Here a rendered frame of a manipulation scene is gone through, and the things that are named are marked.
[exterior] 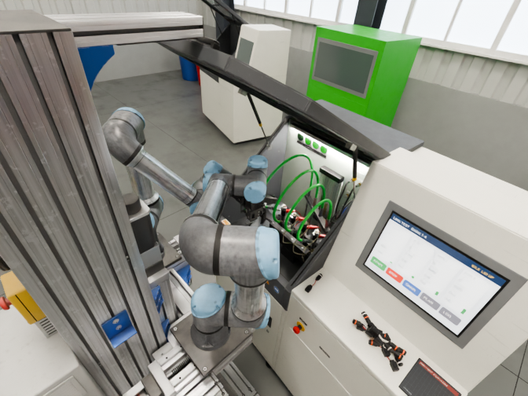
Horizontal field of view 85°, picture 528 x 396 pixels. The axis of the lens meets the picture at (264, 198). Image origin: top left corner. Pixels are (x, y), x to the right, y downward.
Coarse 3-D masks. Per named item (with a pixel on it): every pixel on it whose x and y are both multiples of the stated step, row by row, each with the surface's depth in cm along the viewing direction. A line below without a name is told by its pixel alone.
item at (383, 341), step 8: (368, 320) 119; (360, 328) 118; (368, 328) 116; (376, 328) 115; (376, 336) 114; (384, 336) 116; (376, 344) 113; (384, 344) 112; (392, 344) 111; (384, 352) 111; (392, 352) 110; (400, 352) 112; (392, 360) 109; (400, 360) 109; (392, 368) 107
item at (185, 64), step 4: (180, 60) 660; (184, 60) 651; (188, 60) 649; (184, 64) 657; (188, 64) 655; (192, 64) 656; (184, 68) 664; (188, 68) 660; (192, 68) 661; (184, 72) 671; (188, 72) 666; (192, 72) 667; (196, 72) 671; (184, 76) 678; (188, 76) 673; (192, 76) 673; (196, 76) 676; (188, 80) 679; (192, 80) 679; (196, 80) 682
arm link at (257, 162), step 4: (252, 156) 107; (256, 156) 107; (260, 156) 107; (264, 156) 108; (248, 160) 105; (252, 160) 105; (256, 160) 105; (260, 160) 105; (264, 160) 105; (248, 164) 106; (252, 164) 104; (256, 164) 103; (260, 164) 104; (264, 164) 104; (248, 168) 107; (252, 168) 105; (256, 168) 104; (260, 168) 104; (264, 168) 106; (264, 172) 104
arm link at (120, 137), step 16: (112, 128) 98; (128, 128) 101; (112, 144) 97; (128, 144) 99; (128, 160) 100; (144, 160) 103; (160, 176) 106; (176, 176) 111; (176, 192) 111; (192, 192) 114; (192, 208) 114
